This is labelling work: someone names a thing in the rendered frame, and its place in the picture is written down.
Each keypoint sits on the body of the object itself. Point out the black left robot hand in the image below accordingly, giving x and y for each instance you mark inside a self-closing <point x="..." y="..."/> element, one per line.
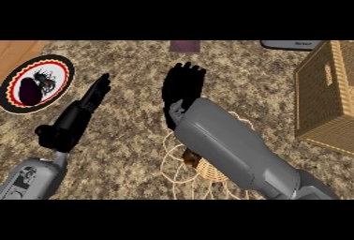
<point x="74" y="122"/>

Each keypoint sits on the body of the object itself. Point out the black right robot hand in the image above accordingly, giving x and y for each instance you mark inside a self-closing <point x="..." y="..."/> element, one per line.
<point x="182" y="86"/>

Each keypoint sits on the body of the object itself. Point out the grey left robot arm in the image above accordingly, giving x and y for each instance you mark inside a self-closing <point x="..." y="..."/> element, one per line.
<point x="33" y="182"/>

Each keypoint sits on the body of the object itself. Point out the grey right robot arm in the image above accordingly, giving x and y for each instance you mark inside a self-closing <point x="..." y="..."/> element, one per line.
<point x="239" y="153"/>

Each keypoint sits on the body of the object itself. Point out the dark purple sweet potato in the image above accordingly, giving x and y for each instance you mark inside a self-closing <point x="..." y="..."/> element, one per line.
<point x="30" y="91"/>

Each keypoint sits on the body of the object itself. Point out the round patterned placemat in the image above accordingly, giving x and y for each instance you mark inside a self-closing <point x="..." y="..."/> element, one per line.
<point x="37" y="83"/>

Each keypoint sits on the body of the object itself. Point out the purple flat rectangle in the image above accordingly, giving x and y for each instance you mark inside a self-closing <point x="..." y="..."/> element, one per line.
<point x="185" y="46"/>

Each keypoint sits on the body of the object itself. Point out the grey flat appliance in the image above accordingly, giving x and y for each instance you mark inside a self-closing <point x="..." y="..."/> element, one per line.
<point x="291" y="44"/>

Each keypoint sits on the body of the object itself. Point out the tan wicker box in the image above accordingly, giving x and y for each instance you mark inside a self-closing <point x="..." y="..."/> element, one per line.
<point x="326" y="93"/>

